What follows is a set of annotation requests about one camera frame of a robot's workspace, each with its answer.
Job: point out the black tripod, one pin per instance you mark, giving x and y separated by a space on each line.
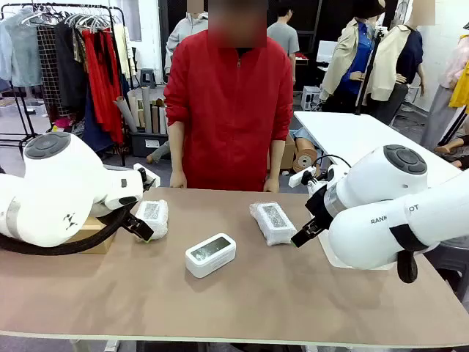
368 69

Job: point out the white table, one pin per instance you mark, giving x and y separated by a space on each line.
348 135

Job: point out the white monitor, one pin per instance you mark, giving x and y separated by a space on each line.
327 51

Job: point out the black plastic stool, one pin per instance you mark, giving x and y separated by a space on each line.
450 264

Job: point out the mannequin cream jacket navy shirt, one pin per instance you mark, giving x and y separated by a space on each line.
392 66

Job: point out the grey plastic stool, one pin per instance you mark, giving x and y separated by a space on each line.
148 77

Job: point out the person in red jacket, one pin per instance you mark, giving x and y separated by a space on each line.
227 128

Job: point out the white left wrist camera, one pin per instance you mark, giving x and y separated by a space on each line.
137 168

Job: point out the mannequin beige coat blue shirt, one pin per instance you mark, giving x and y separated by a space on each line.
348 66

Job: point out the clear plastic container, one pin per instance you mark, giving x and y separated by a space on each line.
324 249

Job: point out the person in grey t-shirt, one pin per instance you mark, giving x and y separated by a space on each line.
284 36

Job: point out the person's left forearm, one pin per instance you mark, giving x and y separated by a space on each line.
277 157

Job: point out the person's right forearm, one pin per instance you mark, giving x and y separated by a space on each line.
176 146

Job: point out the open brown cardboard box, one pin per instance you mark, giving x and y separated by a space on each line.
102 246

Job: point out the black metal clothes rack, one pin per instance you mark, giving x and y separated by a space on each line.
55 5

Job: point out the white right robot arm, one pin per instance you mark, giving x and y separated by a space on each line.
384 227

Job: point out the person in grey hoodie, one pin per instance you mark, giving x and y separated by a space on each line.
183 33

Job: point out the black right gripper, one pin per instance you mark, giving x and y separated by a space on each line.
320 205

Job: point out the person's left hand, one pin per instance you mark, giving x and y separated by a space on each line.
272 185

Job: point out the kraft paper roll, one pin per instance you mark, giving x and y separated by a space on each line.
306 161

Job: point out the white computer case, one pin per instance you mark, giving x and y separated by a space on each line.
310 98

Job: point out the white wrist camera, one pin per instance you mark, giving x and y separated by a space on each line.
137 168
298 177

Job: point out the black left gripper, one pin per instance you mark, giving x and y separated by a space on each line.
132 217

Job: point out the lying mannequin leg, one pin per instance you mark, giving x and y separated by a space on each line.
159 152

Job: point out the grey paper roll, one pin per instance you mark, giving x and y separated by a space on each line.
147 110

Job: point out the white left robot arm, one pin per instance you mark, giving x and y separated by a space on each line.
55 183

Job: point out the person's right hand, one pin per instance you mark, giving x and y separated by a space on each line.
178 180

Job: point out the grey storage bin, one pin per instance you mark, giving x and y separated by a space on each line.
146 144

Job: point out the cream garment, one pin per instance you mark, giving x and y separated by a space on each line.
122 51

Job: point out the unwrapped white digital clock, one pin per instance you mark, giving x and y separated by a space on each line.
210 256

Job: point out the red dress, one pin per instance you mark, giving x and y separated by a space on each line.
104 91

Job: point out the plain black garment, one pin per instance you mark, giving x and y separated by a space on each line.
71 73

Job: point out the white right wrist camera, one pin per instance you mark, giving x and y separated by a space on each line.
298 177

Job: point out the cardboard box on floor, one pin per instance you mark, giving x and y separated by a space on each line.
289 154

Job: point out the bubble white clock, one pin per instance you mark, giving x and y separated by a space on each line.
154 216
275 223

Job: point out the light blue denim jacket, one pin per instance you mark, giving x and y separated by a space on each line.
22 55

